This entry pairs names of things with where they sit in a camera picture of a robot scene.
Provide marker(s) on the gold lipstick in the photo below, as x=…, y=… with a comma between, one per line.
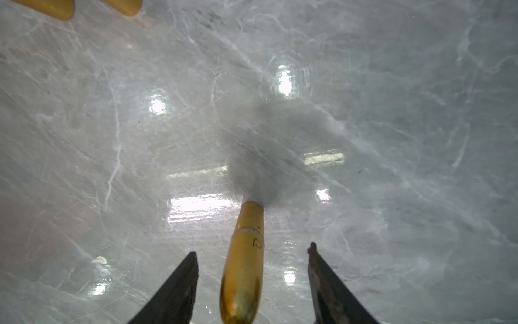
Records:
x=58, y=9
x=242, y=280

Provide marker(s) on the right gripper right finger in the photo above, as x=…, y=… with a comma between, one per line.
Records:
x=333, y=302

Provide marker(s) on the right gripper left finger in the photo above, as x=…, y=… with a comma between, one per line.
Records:
x=174, y=301

